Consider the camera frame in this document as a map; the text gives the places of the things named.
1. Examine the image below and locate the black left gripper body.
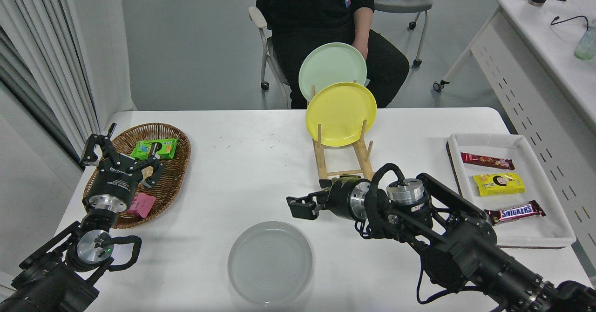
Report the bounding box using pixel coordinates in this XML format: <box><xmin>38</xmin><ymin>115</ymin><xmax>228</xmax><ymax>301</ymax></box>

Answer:
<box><xmin>87</xmin><ymin>162</ymin><xmax>144</xmax><ymax>202</ymax></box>

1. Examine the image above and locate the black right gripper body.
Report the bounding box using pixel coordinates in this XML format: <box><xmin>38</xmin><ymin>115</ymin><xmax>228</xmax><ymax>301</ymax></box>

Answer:
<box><xmin>326</xmin><ymin>177</ymin><xmax>359</xmax><ymax>220</ymax></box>

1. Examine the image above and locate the grey plate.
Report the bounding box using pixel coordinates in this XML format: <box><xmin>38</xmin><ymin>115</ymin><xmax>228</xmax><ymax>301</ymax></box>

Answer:
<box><xmin>228</xmin><ymin>221</ymin><xmax>313</xmax><ymax>307</ymax></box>

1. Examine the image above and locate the wooden plate rack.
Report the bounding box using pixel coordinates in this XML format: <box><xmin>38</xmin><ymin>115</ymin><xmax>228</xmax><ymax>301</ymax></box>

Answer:
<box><xmin>311</xmin><ymin>80</ymin><xmax>374</xmax><ymax>187</ymax></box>

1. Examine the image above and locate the yellow plate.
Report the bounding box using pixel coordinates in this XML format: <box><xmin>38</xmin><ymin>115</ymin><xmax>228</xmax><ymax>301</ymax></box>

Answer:
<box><xmin>305</xmin><ymin>82</ymin><xmax>377</xmax><ymax>148</ymax></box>

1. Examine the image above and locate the pale green plate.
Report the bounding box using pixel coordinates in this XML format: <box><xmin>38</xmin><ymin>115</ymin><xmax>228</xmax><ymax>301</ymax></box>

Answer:
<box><xmin>298</xmin><ymin>42</ymin><xmax>367</xmax><ymax>102</ymax></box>

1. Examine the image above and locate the person's left hand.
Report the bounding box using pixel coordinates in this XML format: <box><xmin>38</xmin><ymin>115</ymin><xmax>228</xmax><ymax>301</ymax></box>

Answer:
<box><xmin>352</xmin><ymin>39</ymin><xmax>370</xmax><ymax>61</ymax></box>

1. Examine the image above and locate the green snack box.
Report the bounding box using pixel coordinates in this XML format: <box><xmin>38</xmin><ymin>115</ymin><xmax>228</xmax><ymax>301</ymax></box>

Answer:
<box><xmin>130</xmin><ymin>138</ymin><xmax>178</xmax><ymax>160</ymax></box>

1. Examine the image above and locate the brown wicker basket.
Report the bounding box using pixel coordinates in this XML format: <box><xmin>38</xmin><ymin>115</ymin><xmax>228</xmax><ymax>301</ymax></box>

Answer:
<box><xmin>83</xmin><ymin>122</ymin><xmax>191</xmax><ymax>229</ymax></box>

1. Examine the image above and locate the pink snack packet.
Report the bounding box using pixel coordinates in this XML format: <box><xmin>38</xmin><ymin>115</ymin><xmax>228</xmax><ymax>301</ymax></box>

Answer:
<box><xmin>127</xmin><ymin>192</ymin><xmax>157</xmax><ymax>219</ymax></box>

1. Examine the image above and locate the white curtain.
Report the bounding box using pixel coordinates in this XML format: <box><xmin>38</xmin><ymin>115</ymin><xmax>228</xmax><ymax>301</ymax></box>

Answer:
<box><xmin>0</xmin><ymin>0</ymin><xmax>101</xmax><ymax>163</ymax></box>

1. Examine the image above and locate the red snack bar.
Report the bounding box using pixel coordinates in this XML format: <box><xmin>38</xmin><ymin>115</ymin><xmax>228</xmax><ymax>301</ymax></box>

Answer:
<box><xmin>461</xmin><ymin>152</ymin><xmax>515</xmax><ymax>170</ymax></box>

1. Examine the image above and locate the yellow snack packet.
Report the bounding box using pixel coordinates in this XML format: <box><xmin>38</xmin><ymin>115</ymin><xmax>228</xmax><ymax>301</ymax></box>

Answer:
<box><xmin>472</xmin><ymin>173</ymin><xmax>525</xmax><ymax>197</ymax></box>

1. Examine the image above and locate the brown Snickers bar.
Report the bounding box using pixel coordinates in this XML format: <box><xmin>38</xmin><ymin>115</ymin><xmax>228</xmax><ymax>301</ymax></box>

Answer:
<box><xmin>484</xmin><ymin>200</ymin><xmax>546</xmax><ymax>226</ymax></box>

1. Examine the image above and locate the white armrest chair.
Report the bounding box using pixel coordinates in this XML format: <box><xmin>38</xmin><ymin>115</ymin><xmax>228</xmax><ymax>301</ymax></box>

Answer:
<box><xmin>248</xmin><ymin>6</ymin><xmax>291</xmax><ymax>109</ymax></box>

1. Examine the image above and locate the person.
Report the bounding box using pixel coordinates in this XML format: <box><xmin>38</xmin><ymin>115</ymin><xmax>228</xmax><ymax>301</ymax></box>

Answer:
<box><xmin>255</xmin><ymin>0</ymin><xmax>410</xmax><ymax>109</ymax></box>

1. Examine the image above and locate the white tray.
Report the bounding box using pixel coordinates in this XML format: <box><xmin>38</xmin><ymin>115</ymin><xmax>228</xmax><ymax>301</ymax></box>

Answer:
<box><xmin>446</xmin><ymin>133</ymin><xmax>577</xmax><ymax>249</ymax></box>

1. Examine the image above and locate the grey office chair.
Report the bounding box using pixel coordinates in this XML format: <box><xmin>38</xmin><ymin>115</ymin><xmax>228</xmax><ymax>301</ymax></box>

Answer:
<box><xmin>374</xmin><ymin>0</ymin><xmax>434</xmax><ymax>68</ymax></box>

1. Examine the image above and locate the white perforated desk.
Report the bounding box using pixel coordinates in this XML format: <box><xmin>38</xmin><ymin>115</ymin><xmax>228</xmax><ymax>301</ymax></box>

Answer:
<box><xmin>433</xmin><ymin>0</ymin><xmax>596</xmax><ymax>222</ymax></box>

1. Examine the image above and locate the clear green bottle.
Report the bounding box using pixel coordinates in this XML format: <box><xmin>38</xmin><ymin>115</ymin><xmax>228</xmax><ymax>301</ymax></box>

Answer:
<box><xmin>574</xmin><ymin>27</ymin><xmax>596</xmax><ymax>61</ymax></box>

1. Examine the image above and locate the black cable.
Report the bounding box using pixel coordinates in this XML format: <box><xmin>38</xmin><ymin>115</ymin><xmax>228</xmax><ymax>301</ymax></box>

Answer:
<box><xmin>551</xmin><ymin>15</ymin><xmax>590</xmax><ymax>31</ymax></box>

